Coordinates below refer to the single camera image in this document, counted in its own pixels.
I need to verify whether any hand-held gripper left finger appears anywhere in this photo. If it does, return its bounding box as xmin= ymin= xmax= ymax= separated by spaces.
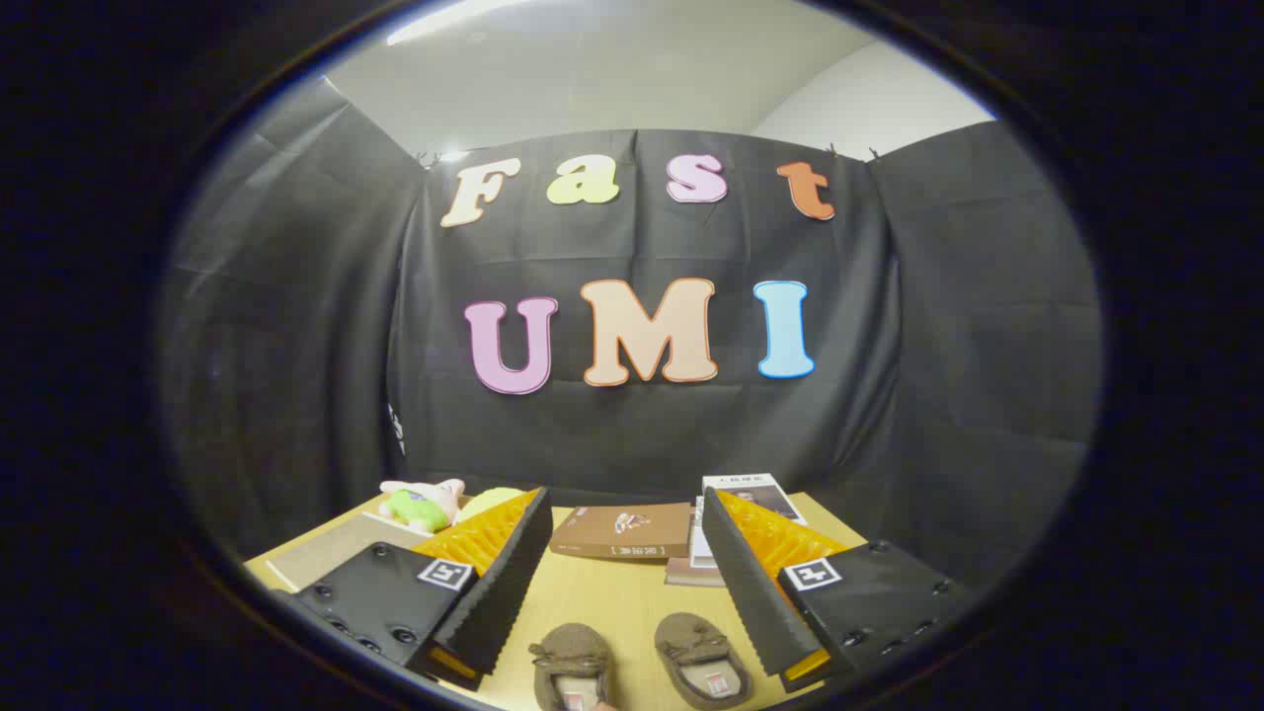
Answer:
xmin=293 ymin=486 xmax=554 ymax=692

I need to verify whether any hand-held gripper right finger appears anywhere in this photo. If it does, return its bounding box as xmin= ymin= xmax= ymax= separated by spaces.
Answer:
xmin=701 ymin=487 xmax=974 ymax=694

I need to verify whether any brown fuzzy shoe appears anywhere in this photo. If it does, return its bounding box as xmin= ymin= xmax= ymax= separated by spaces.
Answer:
xmin=654 ymin=612 xmax=754 ymax=711
xmin=530 ymin=622 xmax=618 ymax=711

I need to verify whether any beige cardboard storage box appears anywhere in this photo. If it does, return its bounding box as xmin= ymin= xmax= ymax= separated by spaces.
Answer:
xmin=265 ymin=512 xmax=440 ymax=593

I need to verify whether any yellow plush toy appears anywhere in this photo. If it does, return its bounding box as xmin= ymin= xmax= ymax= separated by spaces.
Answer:
xmin=456 ymin=487 xmax=524 ymax=522

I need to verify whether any white book with portrait cover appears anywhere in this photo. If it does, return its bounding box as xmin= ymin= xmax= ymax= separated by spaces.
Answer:
xmin=699 ymin=474 xmax=806 ymax=524

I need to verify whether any pink and green plush toy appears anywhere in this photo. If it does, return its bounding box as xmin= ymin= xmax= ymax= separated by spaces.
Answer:
xmin=379 ymin=479 xmax=465 ymax=534

